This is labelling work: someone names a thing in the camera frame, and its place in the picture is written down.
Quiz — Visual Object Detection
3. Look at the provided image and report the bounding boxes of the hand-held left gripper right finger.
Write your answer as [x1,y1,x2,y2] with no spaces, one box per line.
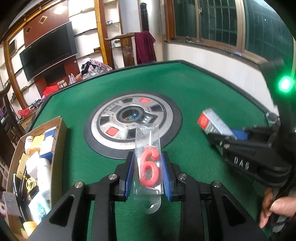
[161,152,269,241]

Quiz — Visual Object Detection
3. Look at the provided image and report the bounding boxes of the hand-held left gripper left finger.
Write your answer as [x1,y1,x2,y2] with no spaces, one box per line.
[28,152,136,241]

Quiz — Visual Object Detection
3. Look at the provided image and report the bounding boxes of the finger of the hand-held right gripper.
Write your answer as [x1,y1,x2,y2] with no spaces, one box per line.
[231,111,281,142]
[206,133,274,150]

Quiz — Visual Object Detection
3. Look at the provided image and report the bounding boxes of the red number candle pack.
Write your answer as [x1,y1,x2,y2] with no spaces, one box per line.
[134,126,162,215]

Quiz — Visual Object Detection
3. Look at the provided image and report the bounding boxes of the red and grey box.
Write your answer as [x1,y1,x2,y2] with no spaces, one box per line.
[198,108,238,138]

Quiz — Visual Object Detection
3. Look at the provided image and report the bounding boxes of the shallow cardboard box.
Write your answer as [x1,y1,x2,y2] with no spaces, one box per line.
[6,116,68,240]

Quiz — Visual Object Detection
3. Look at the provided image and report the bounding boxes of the blue and white box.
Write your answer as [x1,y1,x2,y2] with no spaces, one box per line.
[45,126,58,141]
[39,138,56,160]

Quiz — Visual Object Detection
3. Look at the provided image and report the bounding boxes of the cartoon tissue packet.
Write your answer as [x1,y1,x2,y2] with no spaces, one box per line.
[28,196,52,226]

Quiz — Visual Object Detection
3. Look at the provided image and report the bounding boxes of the plain white box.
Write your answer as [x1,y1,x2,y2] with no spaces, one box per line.
[25,153,41,178]

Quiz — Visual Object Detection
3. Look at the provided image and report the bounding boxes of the yellow snack packet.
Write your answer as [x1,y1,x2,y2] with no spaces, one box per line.
[30,134,45,152]

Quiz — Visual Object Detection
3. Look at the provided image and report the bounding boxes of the cream case gold keyring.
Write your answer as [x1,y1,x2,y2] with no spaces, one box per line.
[16,153,37,189]

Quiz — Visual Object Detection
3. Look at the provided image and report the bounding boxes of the yellow tape roll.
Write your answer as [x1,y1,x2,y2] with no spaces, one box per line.
[22,221,38,235]

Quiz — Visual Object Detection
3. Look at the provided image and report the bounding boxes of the small clear sachet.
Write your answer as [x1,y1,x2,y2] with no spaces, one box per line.
[2,191,22,216]

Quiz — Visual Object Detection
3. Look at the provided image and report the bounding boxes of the person's right hand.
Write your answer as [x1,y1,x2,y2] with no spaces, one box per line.
[258,185,296,229]

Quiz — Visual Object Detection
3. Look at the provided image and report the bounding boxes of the round mahjong table console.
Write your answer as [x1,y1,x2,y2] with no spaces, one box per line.
[84,93,183,160]

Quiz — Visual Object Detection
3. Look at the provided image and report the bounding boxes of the white pill bottle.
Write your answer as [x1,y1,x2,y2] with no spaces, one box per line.
[24,136,35,155]

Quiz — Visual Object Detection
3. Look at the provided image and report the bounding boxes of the floral cloth pile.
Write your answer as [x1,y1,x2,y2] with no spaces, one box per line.
[81,59,113,80]

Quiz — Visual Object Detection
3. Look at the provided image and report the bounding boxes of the large barred window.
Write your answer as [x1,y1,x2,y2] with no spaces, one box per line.
[164,0,296,58]

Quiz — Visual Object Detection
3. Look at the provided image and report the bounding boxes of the red cloth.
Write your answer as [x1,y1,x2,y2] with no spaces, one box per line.
[43,85,58,96]

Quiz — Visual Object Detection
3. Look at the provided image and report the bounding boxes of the maroon cloth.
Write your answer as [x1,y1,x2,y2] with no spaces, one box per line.
[134,31,156,64]

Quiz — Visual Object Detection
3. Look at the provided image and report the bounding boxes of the carved wooden chair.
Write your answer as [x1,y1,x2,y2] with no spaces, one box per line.
[104,32,137,69]

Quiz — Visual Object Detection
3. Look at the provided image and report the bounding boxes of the red brown television cabinet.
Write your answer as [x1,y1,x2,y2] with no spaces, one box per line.
[33,62,70,93]

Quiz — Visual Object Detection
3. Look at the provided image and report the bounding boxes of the dark wooden chair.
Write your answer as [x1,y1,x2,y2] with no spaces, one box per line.
[0,83,22,144]

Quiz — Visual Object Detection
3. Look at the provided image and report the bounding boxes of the white standing air conditioner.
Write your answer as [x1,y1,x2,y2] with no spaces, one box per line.
[121,0,163,35]

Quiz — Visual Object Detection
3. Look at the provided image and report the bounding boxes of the black television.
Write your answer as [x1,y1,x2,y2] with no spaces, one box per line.
[19,21,78,81]

